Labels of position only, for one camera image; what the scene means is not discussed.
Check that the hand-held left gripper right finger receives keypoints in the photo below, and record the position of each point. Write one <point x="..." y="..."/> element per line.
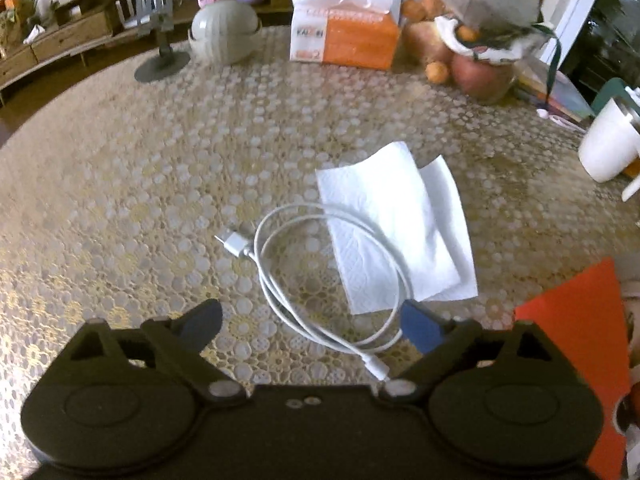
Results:
<point x="422" y="327"/>

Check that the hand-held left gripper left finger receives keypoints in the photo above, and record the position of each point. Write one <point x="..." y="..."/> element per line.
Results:
<point x="200" y="322"/>

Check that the red and white cardboard box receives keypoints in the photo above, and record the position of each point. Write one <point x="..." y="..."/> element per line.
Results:
<point x="580" y="340"/>

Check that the white paper tissue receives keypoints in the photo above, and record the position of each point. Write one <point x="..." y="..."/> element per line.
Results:
<point x="400" y="210"/>

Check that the small white spoon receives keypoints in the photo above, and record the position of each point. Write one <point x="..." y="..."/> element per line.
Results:
<point x="557" y="120"/>

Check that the white mug with steel rim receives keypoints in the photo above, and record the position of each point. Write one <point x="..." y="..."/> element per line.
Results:
<point x="607" y="145"/>

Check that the grey phone stand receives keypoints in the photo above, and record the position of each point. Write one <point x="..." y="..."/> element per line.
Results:
<point x="162" y="62"/>

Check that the stack of books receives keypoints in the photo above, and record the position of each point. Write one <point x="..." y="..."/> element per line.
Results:
<point x="565" y="90"/>

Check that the round grey desktop bin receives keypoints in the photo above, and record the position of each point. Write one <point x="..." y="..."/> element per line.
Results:
<point x="225" y="32"/>

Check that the orange and white tissue pack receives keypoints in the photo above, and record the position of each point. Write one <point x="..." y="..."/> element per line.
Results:
<point x="345" y="35"/>

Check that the plastic bag of fruit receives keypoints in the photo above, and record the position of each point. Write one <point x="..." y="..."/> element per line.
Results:
<point x="475" y="20"/>

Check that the wooden sideboard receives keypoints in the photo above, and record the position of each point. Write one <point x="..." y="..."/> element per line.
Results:
<point x="60" y="40"/>

